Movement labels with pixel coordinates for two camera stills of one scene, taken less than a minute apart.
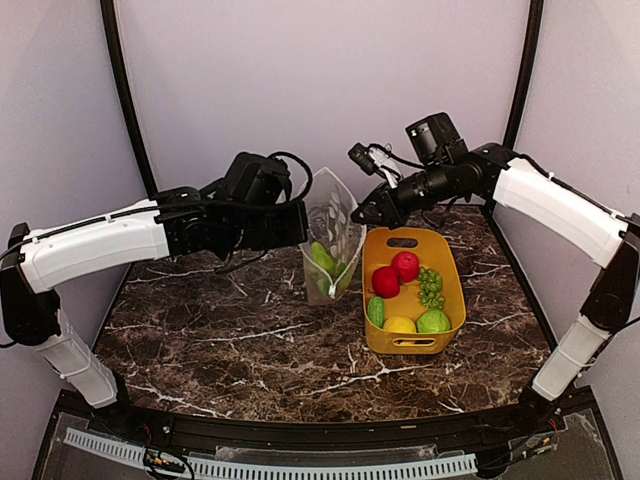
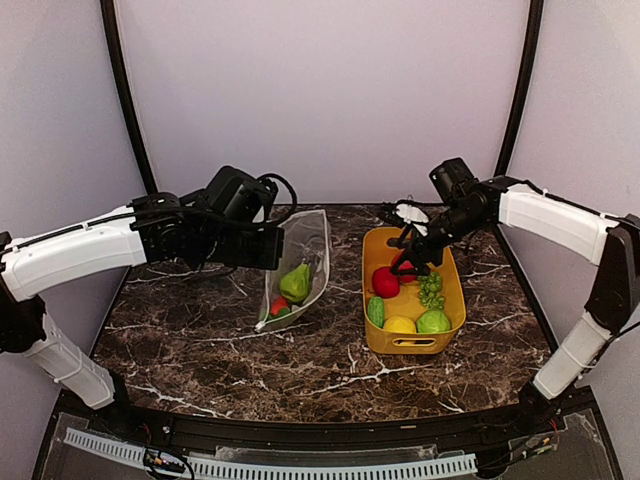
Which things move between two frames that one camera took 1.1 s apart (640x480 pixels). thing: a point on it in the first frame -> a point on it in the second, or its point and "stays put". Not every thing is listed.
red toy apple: [386, 282] stays put
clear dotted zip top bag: [335, 241] -> [302, 272]
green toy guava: [433, 321] stays put
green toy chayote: [320, 255] -> [294, 283]
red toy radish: [407, 264] stays put
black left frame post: [107, 7] stays put
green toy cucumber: [376, 311] stays put
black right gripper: [391, 212] -> [422, 244]
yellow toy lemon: [400, 324] stays put
